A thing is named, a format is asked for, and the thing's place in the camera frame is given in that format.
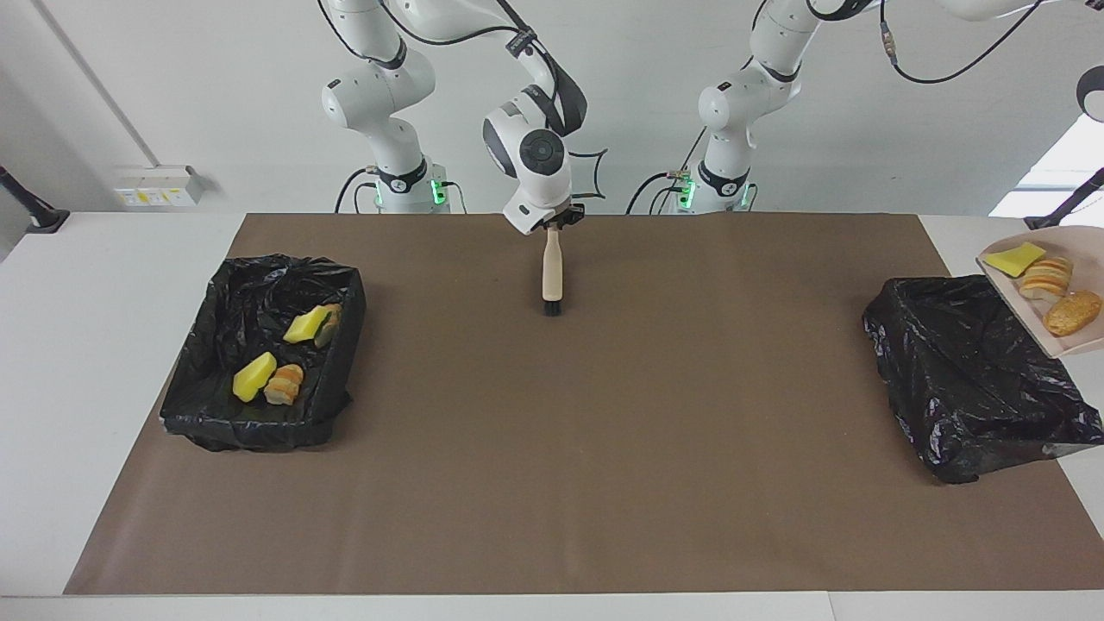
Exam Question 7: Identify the black camera stand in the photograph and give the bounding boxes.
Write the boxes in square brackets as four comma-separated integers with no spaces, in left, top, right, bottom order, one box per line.
[0,166,70,235]
[1025,168,1104,241]

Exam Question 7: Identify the green and yellow sponge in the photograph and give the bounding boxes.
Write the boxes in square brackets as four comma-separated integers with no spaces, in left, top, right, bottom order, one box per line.
[283,304,333,344]

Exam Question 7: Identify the brown toy bread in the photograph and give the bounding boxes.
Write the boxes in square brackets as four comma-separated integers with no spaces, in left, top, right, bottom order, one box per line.
[1042,290,1103,337]

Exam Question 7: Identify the small yellow sponge piece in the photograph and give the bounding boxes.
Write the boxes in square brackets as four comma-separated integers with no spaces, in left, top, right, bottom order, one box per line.
[983,242,1047,279]

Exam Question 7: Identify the white wall socket box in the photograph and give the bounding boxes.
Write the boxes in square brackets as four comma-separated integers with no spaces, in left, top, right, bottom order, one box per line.
[114,165,205,208]

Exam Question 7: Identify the white wall conduit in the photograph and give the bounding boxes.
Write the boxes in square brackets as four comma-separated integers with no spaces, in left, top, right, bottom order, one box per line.
[31,0,161,169]

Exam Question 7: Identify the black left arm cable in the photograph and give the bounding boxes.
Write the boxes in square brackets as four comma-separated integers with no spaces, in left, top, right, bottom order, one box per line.
[878,0,1040,85]

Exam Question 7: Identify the brown table mat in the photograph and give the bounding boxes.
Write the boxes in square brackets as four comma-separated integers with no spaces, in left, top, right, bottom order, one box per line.
[65,213,1104,596]

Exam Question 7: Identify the pink plastic dustpan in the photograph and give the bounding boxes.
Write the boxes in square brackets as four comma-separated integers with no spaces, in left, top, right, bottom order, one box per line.
[976,226,1104,359]

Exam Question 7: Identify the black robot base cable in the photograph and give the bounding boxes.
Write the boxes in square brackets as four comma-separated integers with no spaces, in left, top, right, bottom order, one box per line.
[335,168,380,214]
[625,171,691,215]

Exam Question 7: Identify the black bag lined bin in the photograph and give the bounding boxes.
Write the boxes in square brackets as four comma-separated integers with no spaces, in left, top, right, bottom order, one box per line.
[862,274,1104,484]
[160,253,367,453]

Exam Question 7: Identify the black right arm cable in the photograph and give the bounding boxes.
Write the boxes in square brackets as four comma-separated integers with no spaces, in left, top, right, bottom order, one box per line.
[378,0,610,201]

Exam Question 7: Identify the large yellow sponge piece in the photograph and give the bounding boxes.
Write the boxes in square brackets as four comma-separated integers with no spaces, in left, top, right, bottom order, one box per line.
[231,351,279,404]

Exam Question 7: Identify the beige brush black bristles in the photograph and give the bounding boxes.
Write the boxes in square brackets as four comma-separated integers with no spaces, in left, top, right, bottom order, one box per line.
[541,226,565,317]

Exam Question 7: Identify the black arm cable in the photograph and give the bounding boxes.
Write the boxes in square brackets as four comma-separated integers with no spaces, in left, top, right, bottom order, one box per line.
[378,0,610,201]
[878,0,1040,85]

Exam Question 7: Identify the striped toy croissant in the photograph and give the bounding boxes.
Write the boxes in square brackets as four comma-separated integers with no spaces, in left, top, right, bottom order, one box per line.
[1018,256,1075,301]

